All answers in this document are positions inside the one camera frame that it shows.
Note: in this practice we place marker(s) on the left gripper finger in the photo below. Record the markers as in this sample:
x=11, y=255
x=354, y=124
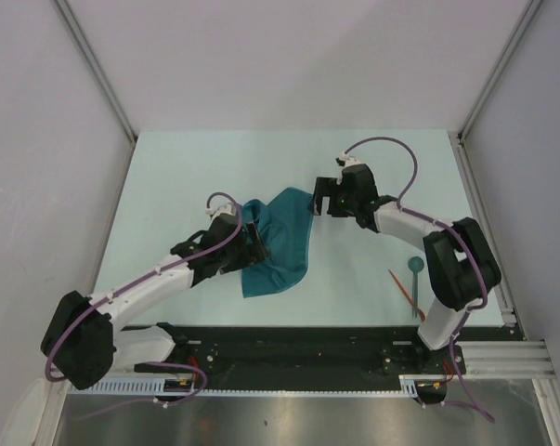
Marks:
x=253, y=231
x=260, y=250

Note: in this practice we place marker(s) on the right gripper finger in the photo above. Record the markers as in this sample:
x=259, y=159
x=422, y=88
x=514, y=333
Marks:
x=318, y=203
x=326, y=186

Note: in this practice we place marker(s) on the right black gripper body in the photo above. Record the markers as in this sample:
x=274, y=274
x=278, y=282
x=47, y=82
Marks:
x=343, y=204

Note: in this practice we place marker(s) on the teal satin napkin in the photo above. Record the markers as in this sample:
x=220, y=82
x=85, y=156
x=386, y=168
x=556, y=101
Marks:
x=284, y=226

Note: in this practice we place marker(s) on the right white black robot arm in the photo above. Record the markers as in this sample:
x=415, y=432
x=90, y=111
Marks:
x=461, y=267

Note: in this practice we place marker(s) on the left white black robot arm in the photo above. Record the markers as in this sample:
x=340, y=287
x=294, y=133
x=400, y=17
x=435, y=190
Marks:
x=87, y=336

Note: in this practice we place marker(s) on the teal plastic spoon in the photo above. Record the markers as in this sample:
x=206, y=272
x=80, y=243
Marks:
x=416, y=266

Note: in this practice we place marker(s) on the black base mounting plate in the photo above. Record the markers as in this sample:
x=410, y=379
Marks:
x=317, y=357

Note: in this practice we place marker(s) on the orange plastic knife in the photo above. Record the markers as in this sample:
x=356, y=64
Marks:
x=407, y=296

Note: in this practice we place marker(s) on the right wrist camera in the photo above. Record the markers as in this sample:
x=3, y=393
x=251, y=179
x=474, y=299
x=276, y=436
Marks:
x=345, y=160

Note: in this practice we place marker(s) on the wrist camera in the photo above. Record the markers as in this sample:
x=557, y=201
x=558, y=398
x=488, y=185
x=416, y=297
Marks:
x=223, y=209
x=345, y=160

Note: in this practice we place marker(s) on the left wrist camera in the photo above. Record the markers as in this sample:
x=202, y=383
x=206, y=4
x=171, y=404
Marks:
x=223, y=209

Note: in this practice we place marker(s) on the white slotted cable duct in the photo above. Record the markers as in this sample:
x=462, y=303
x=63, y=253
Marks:
x=167, y=387

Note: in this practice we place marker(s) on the right aluminium frame post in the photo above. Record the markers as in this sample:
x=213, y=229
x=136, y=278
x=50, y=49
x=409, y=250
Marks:
x=517, y=35

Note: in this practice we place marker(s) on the aluminium frame post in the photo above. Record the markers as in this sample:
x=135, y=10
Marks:
x=517, y=35
x=75, y=30

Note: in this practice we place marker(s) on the left aluminium frame post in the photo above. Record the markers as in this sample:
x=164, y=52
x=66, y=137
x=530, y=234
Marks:
x=75, y=30

